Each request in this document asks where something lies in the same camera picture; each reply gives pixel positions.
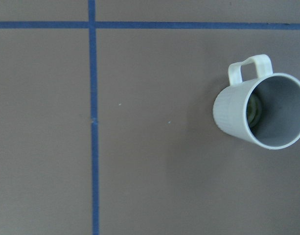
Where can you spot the white ribbed cup with handle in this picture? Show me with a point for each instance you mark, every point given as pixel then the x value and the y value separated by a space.
pixel 259 105

